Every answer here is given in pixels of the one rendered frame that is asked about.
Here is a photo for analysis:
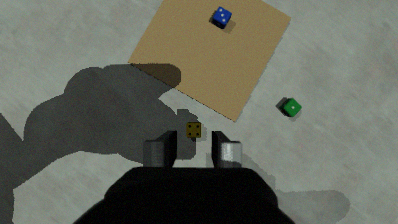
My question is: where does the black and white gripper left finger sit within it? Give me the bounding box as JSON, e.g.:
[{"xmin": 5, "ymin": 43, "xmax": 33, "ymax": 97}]
[{"xmin": 143, "ymin": 130, "xmax": 177, "ymax": 167}]

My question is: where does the tan square mat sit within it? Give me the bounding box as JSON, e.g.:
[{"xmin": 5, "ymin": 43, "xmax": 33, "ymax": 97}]
[{"xmin": 128, "ymin": 0, "xmax": 291, "ymax": 122}]

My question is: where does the green die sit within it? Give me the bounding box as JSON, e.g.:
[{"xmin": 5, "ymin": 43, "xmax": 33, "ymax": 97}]
[{"xmin": 279, "ymin": 98, "xmax": 302, "ymax": 117}]

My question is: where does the yellow die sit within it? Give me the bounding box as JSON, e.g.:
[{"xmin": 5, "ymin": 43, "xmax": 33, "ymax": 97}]
[{"xmin": 186, "ymin": 122, "xmax": 201, "ymax": 138}]

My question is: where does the blue die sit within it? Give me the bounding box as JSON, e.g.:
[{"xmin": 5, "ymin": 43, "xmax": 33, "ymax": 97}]
[{"xmin": 212, "ymin": 7, "xmax": 232, "ymax": 29}]

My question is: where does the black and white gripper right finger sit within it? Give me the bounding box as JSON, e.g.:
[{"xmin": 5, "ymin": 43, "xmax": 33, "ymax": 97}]
[{"xmin": 211, "ymin": 131, "xmax": 242, "ymax": 168}]

